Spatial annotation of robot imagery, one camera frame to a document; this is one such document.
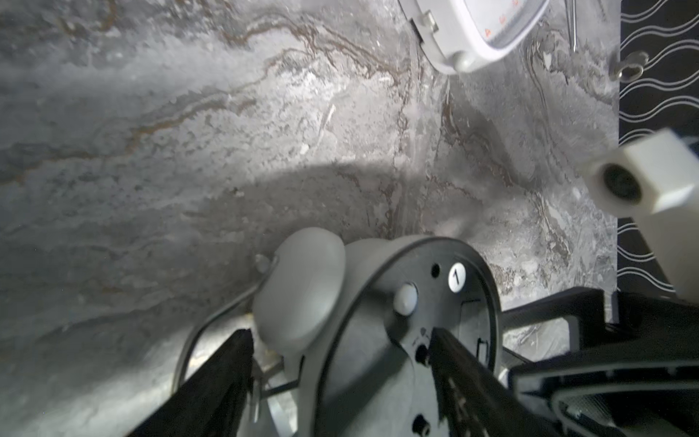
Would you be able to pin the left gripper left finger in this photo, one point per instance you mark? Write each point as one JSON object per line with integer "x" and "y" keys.
{"x": 212, "y": 400}

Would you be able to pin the white square alarm clock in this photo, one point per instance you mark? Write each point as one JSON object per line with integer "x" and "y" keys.
{"x": 462, "y": 36}

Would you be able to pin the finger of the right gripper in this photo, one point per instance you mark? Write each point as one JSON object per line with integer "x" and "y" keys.
{"x": 634, "y": 376}

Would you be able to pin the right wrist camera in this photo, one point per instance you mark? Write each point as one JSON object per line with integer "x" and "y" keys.
{"x": 651, "y": 185}

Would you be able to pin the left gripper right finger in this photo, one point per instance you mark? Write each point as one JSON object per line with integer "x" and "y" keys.
{"x": 471, "y": 400}

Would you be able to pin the white twin bell alarm clock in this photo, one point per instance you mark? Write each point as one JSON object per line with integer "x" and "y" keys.
{"x": 353, "y": 323}

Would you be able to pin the small metal bracket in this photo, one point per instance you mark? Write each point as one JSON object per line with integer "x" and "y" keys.
{"x": 627, "y": 70}

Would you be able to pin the black yellow screwdriver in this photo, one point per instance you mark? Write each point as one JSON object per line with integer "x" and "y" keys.
{"x": 571, "y": 20}

